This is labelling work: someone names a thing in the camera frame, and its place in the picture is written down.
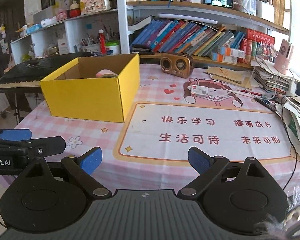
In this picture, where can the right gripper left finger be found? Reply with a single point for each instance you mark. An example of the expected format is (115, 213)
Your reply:
(78, 171)

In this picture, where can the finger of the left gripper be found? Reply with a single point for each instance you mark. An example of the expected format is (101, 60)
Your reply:
(15, 134)
(42, 147)

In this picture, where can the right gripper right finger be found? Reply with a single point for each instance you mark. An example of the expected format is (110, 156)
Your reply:
(209, 170)

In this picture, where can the staples box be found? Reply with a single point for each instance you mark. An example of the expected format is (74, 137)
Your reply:
(199, 90)

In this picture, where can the pink plush paw toy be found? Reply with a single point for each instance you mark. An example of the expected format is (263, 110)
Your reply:
(102, 72)

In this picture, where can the pink checkered tablecloth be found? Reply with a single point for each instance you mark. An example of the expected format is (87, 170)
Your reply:
(150, 149)

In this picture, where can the black electronic piano keyboard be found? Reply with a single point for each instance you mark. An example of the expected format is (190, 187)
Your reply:
(26, 76)

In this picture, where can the yellow cardboard box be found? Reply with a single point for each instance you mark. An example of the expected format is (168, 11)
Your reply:
(93, 88)

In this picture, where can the red pencil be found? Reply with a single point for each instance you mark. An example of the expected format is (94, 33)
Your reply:
(250, 92)

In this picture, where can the brown cardboard pieces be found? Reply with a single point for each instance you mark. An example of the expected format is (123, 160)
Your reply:
(238, 78)

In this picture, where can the stack of papers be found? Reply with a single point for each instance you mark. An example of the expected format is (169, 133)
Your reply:
(280, 87)

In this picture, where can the brown retro radio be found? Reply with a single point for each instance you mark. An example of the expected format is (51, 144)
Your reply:
(177, 65)

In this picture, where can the white pen holder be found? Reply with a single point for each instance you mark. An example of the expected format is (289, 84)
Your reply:
(93, 48)

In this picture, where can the orange white medicine box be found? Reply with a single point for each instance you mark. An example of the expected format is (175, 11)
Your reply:
(227, 51)

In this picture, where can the white green lidded jar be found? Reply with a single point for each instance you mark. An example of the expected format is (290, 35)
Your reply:
(113, 48)

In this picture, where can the red thick book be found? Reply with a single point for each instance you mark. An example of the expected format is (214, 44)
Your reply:
(260, 37)

